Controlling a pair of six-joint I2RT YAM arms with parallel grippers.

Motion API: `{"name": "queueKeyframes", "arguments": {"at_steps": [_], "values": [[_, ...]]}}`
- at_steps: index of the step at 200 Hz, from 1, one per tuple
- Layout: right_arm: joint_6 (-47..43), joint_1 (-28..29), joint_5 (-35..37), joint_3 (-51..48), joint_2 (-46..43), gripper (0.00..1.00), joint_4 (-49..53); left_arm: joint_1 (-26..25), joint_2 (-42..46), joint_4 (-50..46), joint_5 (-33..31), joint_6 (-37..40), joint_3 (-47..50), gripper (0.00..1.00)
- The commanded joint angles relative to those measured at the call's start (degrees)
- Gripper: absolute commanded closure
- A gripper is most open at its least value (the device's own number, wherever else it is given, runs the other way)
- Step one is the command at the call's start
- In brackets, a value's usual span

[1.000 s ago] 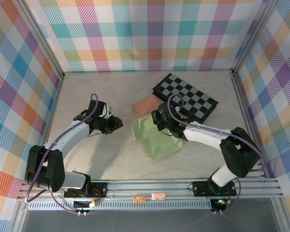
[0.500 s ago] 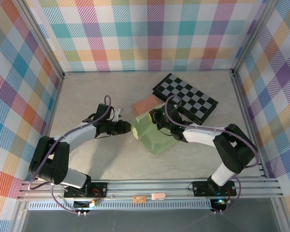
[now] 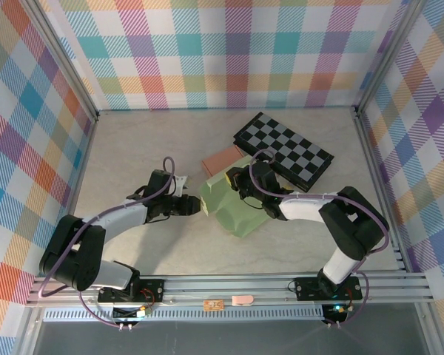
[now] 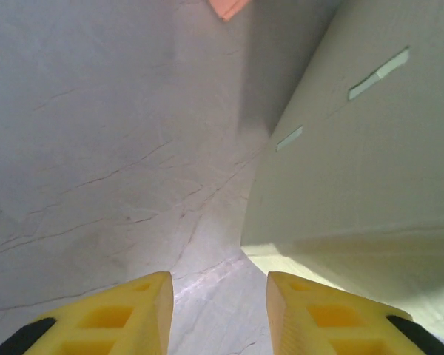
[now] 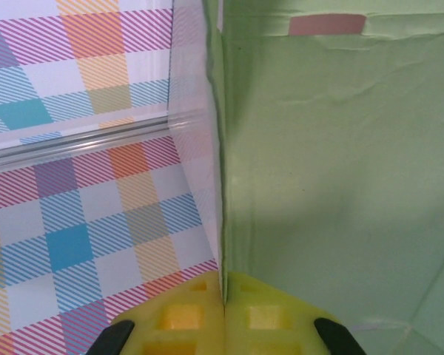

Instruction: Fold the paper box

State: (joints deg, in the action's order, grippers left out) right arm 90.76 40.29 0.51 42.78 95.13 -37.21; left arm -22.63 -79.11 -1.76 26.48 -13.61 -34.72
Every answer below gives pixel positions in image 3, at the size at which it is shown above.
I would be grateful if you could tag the orange cardboard box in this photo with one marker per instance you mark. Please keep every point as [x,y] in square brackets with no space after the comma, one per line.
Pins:
[220,161]

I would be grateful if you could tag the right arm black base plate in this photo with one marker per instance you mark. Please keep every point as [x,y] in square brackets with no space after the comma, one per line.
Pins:
[307,288]

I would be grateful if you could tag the aluminium front rail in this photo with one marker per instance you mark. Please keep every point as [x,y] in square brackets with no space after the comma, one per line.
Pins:
[225,286]

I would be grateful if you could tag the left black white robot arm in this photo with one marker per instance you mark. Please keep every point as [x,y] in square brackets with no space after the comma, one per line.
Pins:
[74,259]

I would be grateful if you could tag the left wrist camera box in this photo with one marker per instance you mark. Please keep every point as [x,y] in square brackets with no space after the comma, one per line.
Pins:
[181,183]

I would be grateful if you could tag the black grey chessboard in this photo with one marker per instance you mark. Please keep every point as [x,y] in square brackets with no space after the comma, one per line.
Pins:
[285,144]

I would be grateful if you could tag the small orange label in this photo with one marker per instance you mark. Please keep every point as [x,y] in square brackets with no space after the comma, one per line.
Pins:
[213,305]

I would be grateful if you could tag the black connector board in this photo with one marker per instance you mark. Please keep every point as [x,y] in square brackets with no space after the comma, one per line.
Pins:
[127,314]
[334,314]

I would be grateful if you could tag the aluminium frame leg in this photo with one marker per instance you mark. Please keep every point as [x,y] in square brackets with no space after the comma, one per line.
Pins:
[431,333]
[27,333]

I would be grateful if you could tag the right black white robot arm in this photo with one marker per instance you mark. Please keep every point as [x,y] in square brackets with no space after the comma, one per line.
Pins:
[355,225]

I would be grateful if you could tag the aluminium side rail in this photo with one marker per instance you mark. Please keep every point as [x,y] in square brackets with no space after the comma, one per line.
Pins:
[379,185]
[83,166]

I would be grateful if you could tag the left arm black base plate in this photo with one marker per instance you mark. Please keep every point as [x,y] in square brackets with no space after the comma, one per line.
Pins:
[153,290]

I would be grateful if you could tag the green paper box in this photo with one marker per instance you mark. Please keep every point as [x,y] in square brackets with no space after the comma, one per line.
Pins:
[237,214]

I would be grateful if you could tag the aluminium frame post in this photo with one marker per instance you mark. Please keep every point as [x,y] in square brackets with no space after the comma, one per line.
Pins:
[64,63]
[388,51]

